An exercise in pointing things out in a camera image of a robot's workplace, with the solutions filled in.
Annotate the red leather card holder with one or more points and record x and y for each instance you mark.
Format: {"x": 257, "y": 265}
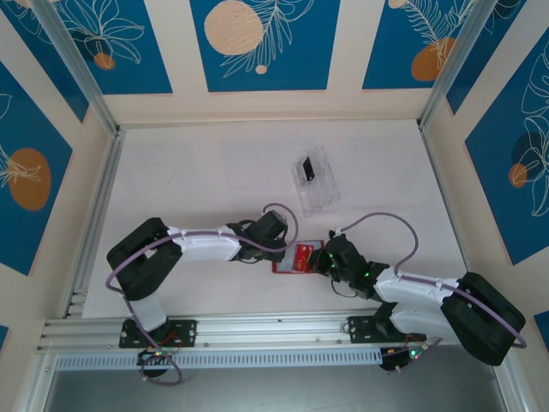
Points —
{"x": 283, "y": 269}

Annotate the red card with gold print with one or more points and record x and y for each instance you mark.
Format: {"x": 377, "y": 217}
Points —
{"x": 305, "y": 257}

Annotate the black card with gold lines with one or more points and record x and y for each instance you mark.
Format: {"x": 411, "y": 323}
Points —
{"x": 309, "y": 168}

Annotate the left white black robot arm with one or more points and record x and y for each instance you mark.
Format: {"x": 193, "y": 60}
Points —
{"x": 206, "y": 249}

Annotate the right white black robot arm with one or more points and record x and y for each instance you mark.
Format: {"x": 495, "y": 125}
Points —
{"x": 412, "y": 287}

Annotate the clear acrylic card stand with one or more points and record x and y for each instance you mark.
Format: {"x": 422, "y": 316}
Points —
{"x": 319, "y": 193}

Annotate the black controller board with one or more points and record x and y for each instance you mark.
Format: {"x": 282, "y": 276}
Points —
{"x": 152, "y": 358}
{"x": 403, "y": 358}

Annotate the grey metal sheet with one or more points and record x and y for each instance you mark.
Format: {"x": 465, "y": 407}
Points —
{"x": 274, "y": 390}

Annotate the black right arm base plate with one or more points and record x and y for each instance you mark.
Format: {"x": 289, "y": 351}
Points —
{"x": 360, "y": 330}

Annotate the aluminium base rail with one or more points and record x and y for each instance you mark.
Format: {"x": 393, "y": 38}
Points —
{"x": 266, "y": 330}

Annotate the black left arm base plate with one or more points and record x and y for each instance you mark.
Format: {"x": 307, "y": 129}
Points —
{"x": 184, "y": 332}

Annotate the aluminium side rail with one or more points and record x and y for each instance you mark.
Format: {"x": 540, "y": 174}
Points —
{"x": 446, "y": 193}
{"x": 98, "y": 214}

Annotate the aluminium frame post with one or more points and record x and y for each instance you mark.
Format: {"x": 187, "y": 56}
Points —
{"x": 73, "y": 64}
{"x": 459, "y": 64}
{"x": 36, "y": 382}
{"x": 510, "y": 386}

